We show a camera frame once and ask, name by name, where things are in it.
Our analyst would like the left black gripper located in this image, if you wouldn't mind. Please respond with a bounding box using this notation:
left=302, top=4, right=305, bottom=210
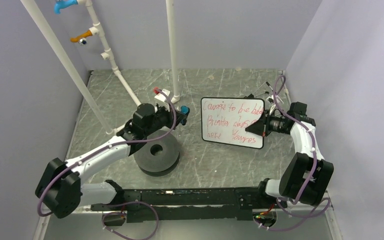
left=144, top=101, right=186, bottom=136

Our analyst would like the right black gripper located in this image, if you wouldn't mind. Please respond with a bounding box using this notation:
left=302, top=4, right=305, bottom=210
left=245, top=109, right=288, bottom=137

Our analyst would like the black framed whiteboard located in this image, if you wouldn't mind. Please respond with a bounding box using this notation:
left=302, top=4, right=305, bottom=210
left=200, top=97, right=265, bottom=149

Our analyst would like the blue whiteboard eraser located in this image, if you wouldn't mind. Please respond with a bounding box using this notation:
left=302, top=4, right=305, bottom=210
left=180, top=105, right=190, bottom=126

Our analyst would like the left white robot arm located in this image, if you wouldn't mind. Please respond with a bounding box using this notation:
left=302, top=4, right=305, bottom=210
left=34, top=103, right=190, bottom=219

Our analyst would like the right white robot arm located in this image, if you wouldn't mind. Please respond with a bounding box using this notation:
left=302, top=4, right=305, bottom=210
left=245, top=102, right=334, bottom=208

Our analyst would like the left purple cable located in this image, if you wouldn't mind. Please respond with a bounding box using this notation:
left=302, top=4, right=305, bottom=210
left=36, top=87, right=178, bottom=240

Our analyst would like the purple cable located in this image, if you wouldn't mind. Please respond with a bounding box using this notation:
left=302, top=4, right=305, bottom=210
left=36, top=87, right=178, bottom=240
left=253, top=74, right=332, bottom=233

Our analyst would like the black foam ring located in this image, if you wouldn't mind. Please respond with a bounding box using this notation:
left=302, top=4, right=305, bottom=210
left=133, top=129, right=181, bottom=177

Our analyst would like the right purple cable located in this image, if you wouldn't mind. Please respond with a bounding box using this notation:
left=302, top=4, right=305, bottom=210
left=253, top=74, right=332, bottom=233

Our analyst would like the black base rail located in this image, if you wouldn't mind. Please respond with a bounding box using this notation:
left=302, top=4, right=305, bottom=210
left=91, top=186, right=275, bottom=223

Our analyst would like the white PVC pipe frame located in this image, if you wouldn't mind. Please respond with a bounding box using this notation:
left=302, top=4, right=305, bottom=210
left=21, top=0, right=181, bottom=135

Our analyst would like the orange faucet handle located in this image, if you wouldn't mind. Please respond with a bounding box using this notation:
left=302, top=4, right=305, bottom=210
left=70, top=30, right=94, bottom=45

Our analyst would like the blue faucet handle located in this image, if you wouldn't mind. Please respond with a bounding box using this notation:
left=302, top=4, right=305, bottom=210
left=53, top=0, right=79, bottom=15

